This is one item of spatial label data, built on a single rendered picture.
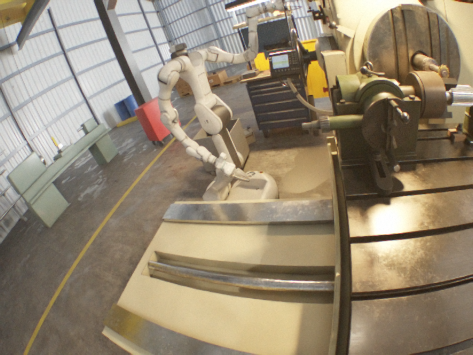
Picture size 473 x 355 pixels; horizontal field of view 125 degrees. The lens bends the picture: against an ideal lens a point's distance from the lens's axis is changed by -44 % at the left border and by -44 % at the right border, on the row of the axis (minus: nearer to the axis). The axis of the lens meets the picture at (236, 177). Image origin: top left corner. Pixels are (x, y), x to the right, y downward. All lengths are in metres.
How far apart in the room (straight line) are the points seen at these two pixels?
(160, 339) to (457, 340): 0.94
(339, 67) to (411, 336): 1.02
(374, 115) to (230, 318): 0.86
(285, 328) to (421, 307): 0.46
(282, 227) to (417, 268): 0.66
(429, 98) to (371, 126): 0.29
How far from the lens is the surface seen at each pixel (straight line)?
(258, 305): 0.86
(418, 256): 0.62
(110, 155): 6.14
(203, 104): 1.44
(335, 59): 1.07
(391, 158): 0.72
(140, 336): 1.02
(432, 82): 0.92
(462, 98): 1.06
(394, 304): 0.55
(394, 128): 0.70
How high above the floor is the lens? 1.50
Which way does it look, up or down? 34 degrees down
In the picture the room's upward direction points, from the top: 21 degrees counter-clockwise
